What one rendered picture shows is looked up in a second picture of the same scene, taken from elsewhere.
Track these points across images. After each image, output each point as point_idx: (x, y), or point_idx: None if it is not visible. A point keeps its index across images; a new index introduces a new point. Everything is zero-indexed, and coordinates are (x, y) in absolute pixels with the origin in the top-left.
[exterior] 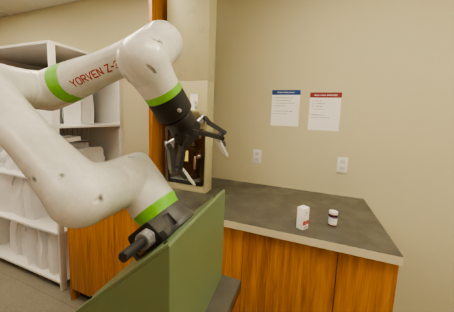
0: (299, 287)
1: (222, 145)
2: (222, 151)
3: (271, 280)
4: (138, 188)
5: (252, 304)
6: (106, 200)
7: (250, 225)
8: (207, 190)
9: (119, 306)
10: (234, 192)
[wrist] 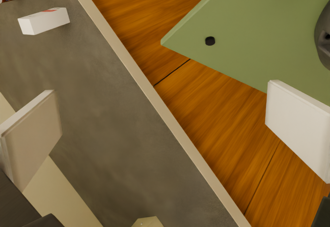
0: None
1: (13, 119)
2: (49, 125)
3: (163, 16)
4: None
5: None
6: None
7: (133, 78)
8: (146, 218)
9: None
10: (107, 178)
